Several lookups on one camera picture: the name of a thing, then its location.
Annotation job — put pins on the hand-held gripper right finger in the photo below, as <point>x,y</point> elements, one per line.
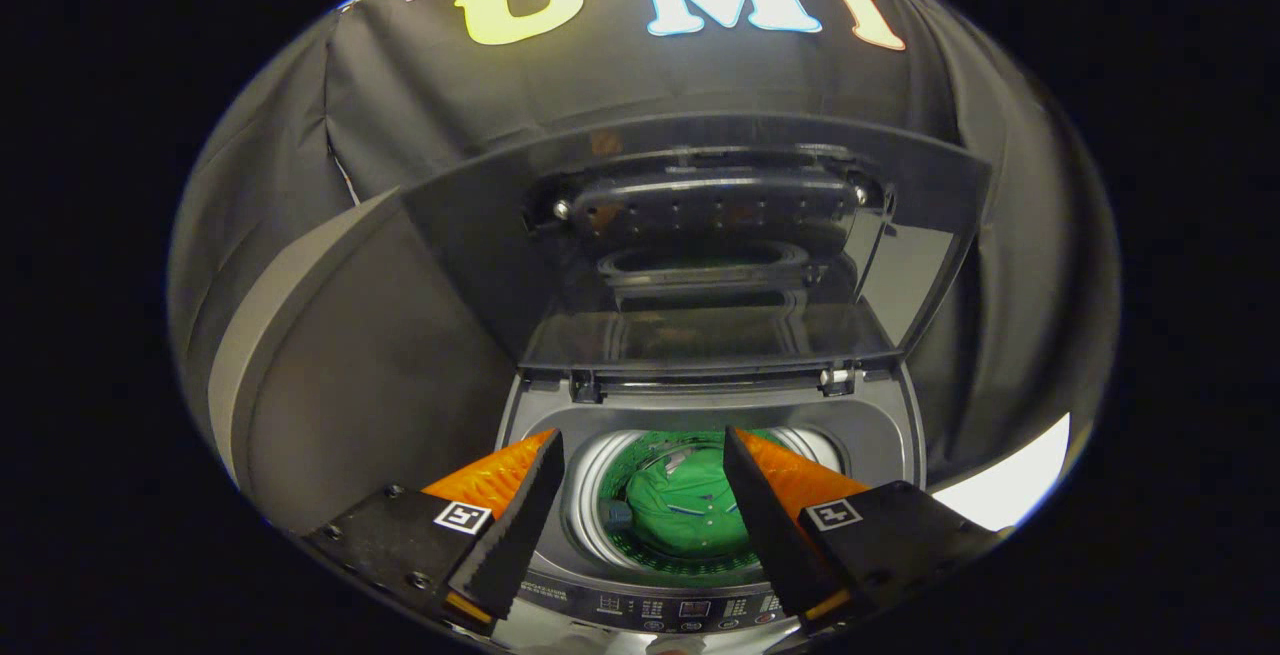
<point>775,535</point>

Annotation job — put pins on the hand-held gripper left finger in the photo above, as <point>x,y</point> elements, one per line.
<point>515,535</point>

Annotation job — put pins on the green polo shirt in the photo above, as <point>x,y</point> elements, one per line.
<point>685,515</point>

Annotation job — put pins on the grey washing machine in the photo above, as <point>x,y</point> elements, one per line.
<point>700,405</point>

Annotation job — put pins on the dark grey cabinet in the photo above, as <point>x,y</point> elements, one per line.
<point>370,385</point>

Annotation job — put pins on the black backdrop cloth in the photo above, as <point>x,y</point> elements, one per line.
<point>640,75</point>

